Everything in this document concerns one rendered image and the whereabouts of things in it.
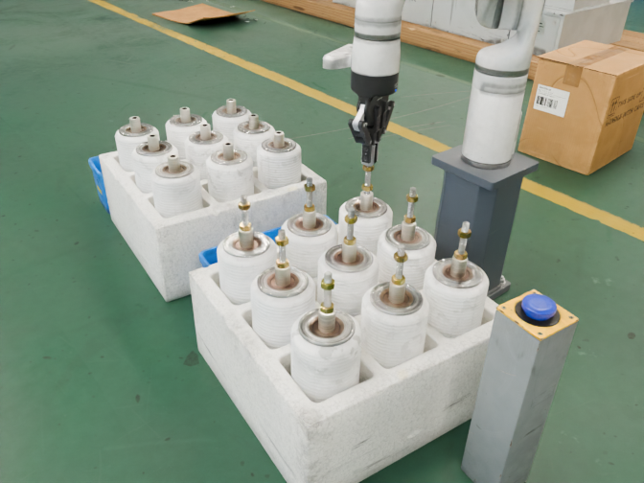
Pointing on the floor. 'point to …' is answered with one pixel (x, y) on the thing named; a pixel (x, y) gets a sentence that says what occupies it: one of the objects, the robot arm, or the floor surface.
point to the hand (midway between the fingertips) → (370, 152)
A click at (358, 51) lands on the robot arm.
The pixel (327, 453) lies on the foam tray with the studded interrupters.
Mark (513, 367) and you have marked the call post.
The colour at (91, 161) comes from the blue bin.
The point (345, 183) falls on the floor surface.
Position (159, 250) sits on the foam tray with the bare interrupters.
